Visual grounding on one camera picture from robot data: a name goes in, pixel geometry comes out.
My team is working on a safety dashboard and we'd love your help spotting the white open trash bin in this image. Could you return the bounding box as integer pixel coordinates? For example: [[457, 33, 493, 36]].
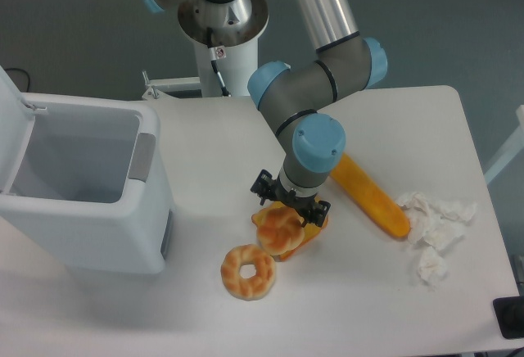
[[1, 74, 174, 274]]

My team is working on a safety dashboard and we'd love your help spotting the long orange baguette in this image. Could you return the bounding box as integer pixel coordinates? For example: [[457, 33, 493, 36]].
[[330, 153, 411, 239]]

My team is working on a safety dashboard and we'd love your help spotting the orange toast slice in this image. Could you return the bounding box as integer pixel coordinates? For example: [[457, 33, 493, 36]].
[[251, 202, 328, 261]]

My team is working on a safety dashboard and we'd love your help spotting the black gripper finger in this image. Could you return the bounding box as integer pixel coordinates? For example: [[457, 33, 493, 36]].
[[251, 169, 278, 205], [298, 201, 331, 227]]

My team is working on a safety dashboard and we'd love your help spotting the black floor cable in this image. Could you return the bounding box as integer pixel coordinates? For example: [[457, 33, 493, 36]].
[[4, 67, 32, 93]]

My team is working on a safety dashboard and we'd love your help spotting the white frame at right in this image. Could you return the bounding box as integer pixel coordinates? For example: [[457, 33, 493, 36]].
[[484, 105, 523, 185]]

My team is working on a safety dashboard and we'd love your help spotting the round knotted bread roll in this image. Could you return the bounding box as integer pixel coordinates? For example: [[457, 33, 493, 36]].
[[252, 206, 305, 255]]

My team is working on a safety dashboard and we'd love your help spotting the ring shaped bread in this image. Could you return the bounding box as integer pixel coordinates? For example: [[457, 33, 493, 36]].
[[220, 244, 276, 301]]

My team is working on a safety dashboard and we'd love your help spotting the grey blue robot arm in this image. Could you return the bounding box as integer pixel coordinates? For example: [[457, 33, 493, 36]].
[[143, 0, 387, 226]]

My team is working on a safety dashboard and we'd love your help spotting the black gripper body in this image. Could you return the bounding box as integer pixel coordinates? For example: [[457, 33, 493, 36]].
[[272, 178, 319, 211]]

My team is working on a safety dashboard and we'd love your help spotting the black device at edge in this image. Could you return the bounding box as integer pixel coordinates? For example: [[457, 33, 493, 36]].
[[493, 296, 523, 339]]

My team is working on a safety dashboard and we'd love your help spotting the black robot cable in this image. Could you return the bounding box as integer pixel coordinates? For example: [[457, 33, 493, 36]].
[[204, 25, 234, 98]]

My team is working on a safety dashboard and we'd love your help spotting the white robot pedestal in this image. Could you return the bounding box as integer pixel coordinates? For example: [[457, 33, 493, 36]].
[[141, 39, 263, 100]]

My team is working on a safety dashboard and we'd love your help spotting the crumpled white tissue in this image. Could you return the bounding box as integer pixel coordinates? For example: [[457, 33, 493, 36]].
[[396, 192, 478, 288]]

